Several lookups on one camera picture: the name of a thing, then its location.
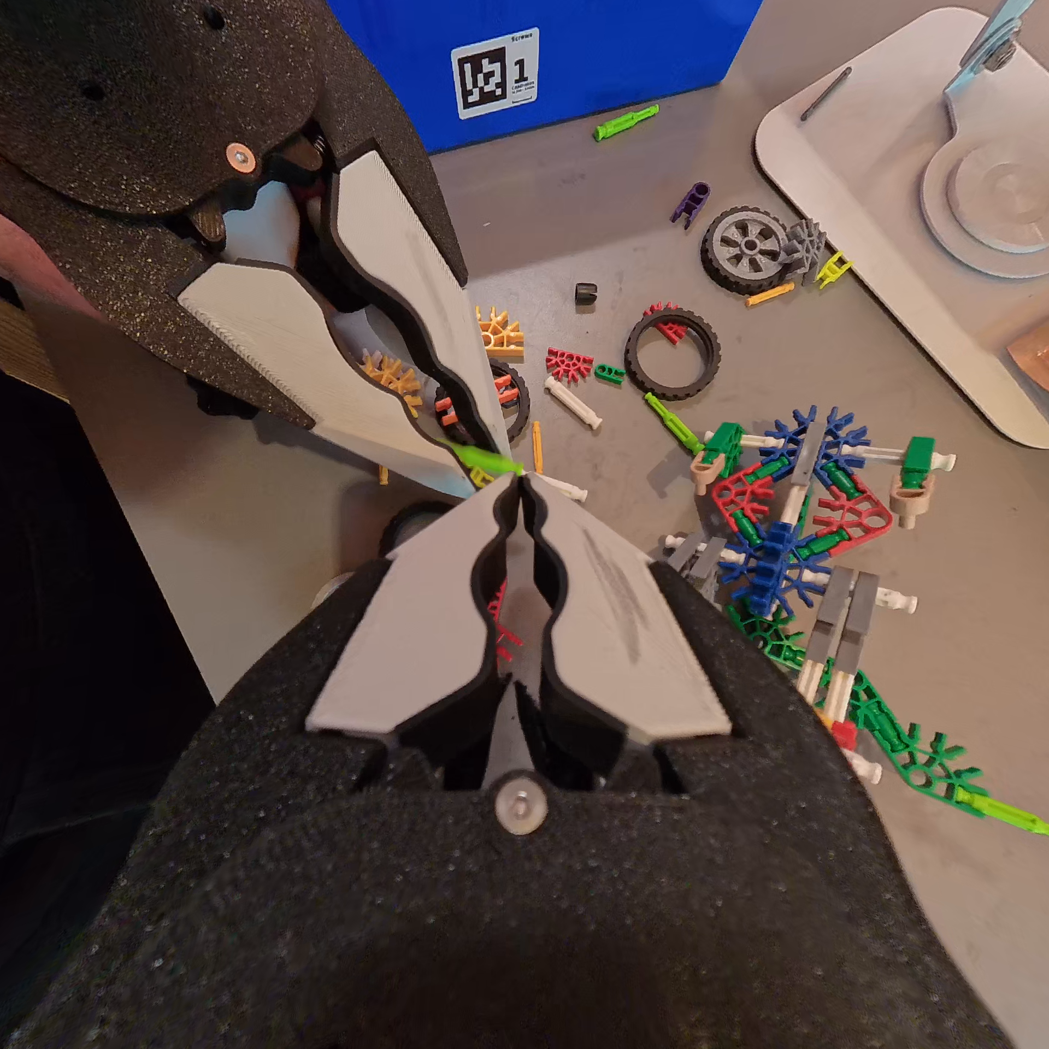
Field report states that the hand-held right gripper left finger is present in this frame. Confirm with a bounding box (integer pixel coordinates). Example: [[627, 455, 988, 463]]
[[305, 474, 523, 789]]

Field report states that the grey spoked wheel with tyre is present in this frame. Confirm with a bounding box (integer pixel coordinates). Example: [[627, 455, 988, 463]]
[[700, 204, 793, 298]]

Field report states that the light green rod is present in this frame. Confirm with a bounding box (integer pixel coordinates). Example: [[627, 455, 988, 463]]
[[441, 437, 526, 482], [592, 103, 662, 144], [643, 391, 706, 457]]

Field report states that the blue bin with square tag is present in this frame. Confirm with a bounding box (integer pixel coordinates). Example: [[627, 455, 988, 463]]
[[328, 0, 765, 155]]

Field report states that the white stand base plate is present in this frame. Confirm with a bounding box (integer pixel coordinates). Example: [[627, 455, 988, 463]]
[[754, 0, 1049, 450]]

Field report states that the orange sun connector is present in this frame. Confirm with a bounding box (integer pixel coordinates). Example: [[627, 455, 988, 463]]
[[362, 350, 426, 418]]

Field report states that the green connector chain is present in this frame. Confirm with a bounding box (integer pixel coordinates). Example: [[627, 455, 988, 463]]
[[725, 600, 1049, 839]]

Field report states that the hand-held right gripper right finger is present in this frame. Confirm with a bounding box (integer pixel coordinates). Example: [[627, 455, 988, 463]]
[[523, 475, 734, 789]]

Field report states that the yellow sun connector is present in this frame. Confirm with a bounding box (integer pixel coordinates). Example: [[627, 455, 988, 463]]
[[477, 307, 526, 360]]

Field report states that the black tyre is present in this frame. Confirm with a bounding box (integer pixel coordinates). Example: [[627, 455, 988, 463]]
[[623, 304, 723, 402], [433, 359, 533, 449], [378, 499, 444, 559]]

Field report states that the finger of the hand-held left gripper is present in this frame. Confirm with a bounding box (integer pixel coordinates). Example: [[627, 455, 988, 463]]
[[174, 259, 485, 498], [326, 148, 516, 470]]

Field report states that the grey connector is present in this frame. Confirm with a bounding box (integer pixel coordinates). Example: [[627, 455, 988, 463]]
[[779, 216, 829, 285]]

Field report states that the multicolour construction toy model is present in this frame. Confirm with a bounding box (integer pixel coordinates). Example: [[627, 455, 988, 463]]
[[662, 404, 957, 788]]

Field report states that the person's left hand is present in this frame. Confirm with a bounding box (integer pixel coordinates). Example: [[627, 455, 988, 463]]
[[0, 215, 105, 322]]

